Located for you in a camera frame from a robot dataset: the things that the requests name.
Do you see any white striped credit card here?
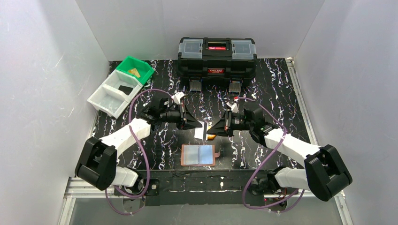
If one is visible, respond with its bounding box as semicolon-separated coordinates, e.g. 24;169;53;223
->
194;121;208;140

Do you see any pink leather card holder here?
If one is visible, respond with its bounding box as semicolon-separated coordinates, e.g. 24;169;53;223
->
181;144;220;166

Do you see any black credit card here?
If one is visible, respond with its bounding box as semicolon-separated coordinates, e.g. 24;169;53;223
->
118;85;133;95

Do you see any orange credit card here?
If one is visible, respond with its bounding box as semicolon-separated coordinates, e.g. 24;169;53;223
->
128;68;141;78

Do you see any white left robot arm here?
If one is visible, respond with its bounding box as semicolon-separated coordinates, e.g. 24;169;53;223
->
75;92;203;190

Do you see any yellow tape measure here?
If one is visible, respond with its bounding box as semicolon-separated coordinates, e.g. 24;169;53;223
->
207;135;216;141

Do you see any green plastic bin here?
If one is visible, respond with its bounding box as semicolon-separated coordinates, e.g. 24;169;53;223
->
116;56;154;85

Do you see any white bin near green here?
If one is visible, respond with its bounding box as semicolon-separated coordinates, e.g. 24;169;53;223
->
102;70;143;102

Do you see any white bin front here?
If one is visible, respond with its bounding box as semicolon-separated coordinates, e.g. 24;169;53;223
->
87;84;127;119

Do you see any black toolbox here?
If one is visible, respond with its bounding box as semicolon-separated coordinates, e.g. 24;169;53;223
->
176;37;257;93

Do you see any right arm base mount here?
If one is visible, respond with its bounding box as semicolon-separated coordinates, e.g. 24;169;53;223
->
248;166;296;205

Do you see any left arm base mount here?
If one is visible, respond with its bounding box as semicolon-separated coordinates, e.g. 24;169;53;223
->
114;179;160;199

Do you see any aluminium frame rail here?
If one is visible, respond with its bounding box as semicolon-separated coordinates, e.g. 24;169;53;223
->
58;176;353;225

